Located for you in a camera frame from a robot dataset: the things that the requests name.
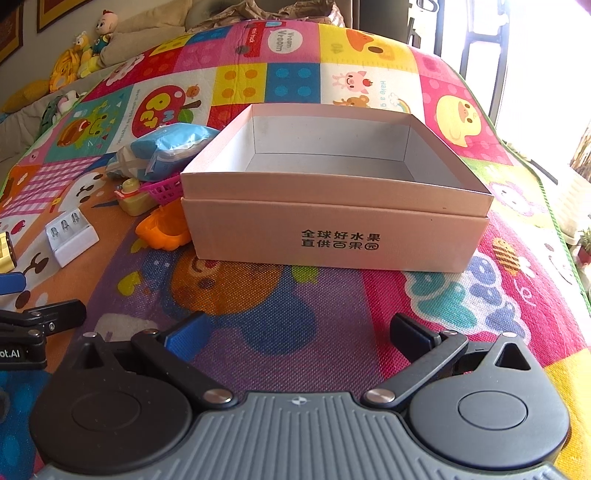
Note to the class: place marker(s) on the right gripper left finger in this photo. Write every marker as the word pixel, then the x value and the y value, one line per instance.
pixel 167 355

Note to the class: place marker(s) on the green pink plush toy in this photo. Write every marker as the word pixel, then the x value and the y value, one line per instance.
pixel 57 108

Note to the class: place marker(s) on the orange plastic toy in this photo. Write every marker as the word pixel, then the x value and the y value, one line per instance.
pixel 165 228

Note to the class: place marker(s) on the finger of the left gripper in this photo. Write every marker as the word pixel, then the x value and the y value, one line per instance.
pixel 49 319

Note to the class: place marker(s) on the blue white tissue pack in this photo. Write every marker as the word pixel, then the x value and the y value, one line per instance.
pixel 159 154

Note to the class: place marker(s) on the pink cardboard box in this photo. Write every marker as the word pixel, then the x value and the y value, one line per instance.
pixel 332 186

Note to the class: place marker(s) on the yellow framed wall picture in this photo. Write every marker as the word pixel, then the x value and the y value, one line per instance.
pixel 50 11

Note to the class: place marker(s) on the gold toy block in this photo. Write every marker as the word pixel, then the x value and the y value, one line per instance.
pixel 8 260

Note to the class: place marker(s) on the potted green plant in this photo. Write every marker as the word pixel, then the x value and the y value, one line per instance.
pixel 584 252

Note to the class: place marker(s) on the pink plastic basket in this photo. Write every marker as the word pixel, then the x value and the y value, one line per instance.
pixel 164 191

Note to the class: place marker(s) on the doll plush toy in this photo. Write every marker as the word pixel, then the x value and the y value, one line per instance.
pixel 104 29

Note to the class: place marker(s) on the brown crumpled blanket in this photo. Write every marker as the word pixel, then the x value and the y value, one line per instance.
pixel 338 13

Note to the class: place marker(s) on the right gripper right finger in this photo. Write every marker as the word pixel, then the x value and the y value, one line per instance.
pixel 431 355

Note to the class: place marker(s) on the red framed wall picture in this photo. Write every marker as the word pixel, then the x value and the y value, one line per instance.
pixel 11 33

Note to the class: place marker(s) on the blue object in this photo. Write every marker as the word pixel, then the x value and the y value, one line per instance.
pixel 12 283

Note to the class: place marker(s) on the white battery holder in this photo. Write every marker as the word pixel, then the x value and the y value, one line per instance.
pixel 69 236

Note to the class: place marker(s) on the colourful cartoon play mat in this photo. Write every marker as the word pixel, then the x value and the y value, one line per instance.
pixel 293 327

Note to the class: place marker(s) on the beige pillow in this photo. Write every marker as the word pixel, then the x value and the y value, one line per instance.
pixel 145 30

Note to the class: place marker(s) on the yellow plush toy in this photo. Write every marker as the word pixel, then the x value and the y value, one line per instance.
pixel 77 62

